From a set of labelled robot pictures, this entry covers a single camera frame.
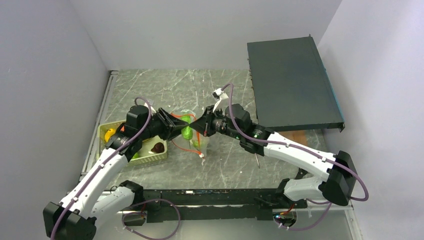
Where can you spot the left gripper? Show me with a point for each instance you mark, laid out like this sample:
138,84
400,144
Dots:
168,123

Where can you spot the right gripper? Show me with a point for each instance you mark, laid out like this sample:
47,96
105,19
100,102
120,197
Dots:
204,123

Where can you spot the green toy cucumber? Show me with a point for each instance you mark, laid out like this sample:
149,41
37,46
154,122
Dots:
187,132

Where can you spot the clear zip top bag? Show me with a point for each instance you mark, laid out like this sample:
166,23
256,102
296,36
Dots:
185,145

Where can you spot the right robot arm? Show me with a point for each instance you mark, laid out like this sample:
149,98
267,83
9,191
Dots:
334,175

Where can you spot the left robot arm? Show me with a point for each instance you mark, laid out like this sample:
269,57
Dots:
79,214

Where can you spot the dark red toy fruit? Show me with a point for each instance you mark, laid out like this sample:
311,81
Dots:
158,148

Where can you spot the green plastic basket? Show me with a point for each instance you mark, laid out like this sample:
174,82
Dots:
147,158

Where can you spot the yellow toy fruit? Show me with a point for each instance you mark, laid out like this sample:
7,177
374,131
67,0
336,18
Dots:
108,134

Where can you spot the dark green metal case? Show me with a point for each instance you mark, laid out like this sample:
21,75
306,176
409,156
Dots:
291,87

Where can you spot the wooden board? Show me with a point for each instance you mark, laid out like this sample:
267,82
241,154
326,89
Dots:
311,138

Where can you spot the black pliers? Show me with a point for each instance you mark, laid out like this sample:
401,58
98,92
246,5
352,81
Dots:
301,173

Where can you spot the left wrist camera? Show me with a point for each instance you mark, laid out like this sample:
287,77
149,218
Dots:
150,102

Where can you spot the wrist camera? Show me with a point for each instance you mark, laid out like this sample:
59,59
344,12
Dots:
150,102
222,100

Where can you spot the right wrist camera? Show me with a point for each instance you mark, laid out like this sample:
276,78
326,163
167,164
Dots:
222,100

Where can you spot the green handled screwdriver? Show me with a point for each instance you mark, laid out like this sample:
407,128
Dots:
257,160

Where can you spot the aluminium frame rail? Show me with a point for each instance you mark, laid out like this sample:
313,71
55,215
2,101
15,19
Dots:
91,155

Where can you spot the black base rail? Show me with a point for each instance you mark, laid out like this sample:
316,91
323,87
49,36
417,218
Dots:
210,204

